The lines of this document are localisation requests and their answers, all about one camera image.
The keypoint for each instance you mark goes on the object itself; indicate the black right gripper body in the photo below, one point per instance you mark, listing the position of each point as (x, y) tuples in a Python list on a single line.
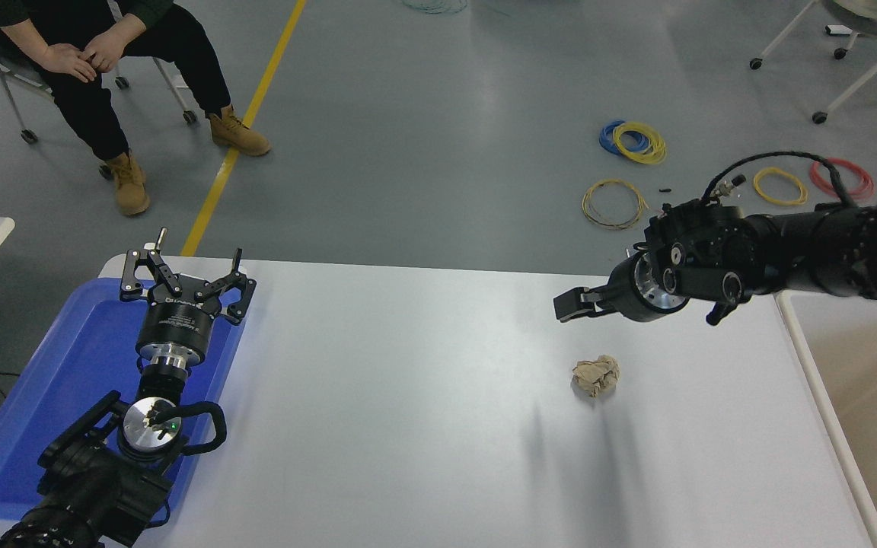
[(623, 293)]

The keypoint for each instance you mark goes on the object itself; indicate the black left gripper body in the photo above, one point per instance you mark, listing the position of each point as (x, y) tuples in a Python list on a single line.
[(176, 323)]

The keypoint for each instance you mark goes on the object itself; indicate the tan paper ball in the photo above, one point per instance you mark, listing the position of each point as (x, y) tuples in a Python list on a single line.
[(595, 375)]

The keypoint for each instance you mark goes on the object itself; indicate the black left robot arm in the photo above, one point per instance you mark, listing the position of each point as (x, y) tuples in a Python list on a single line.
[(88, 495)]

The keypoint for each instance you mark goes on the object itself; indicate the person's right forearm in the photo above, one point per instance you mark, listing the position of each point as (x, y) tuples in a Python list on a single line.
[(23, 27)]

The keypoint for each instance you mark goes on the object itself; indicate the person's left forearm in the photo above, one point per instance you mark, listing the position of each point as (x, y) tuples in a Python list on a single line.
[(141, 15)]

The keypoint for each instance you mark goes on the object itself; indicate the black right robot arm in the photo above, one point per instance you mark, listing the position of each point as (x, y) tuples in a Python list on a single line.
[(811, 247)]

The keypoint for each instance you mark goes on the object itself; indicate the person's left hand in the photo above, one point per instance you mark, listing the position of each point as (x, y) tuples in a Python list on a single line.
[(107, 49)]

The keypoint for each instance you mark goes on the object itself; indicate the person's right hand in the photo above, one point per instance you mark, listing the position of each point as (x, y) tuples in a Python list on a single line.
[(67, 61)]

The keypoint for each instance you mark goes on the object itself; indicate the blue plastic tray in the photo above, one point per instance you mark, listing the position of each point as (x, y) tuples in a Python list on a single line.
[(65, 380)]

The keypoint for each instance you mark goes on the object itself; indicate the grey metal wheeled chair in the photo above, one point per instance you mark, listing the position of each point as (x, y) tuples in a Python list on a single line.
[(189, 116)]

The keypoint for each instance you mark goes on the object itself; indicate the person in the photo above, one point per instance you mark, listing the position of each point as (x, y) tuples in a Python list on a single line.
[(88, 114)]

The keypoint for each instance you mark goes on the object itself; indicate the white wheeled chair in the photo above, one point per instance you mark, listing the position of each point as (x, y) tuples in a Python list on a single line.
[(819, 117)]

